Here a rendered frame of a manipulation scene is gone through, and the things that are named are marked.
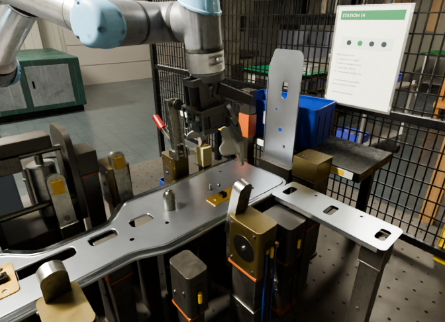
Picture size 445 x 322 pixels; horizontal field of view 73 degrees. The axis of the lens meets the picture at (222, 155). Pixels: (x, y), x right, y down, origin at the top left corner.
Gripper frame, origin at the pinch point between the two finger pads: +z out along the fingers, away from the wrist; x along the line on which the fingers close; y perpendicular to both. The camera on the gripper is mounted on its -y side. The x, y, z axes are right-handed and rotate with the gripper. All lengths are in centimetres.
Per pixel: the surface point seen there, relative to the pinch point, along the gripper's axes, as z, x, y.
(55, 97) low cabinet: 90, -481, -62
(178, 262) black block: 10.5, 10.5, 21.9
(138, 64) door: 109, -691, -313
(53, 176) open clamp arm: -1.8, -18.7, 32.7
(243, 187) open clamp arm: -0.2, 13.5, 6.5
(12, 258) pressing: 7.0, -10.4, 45.2
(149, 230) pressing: 9.5, -0.2, 21.7
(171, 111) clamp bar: -6.3, -20.8, -0.3
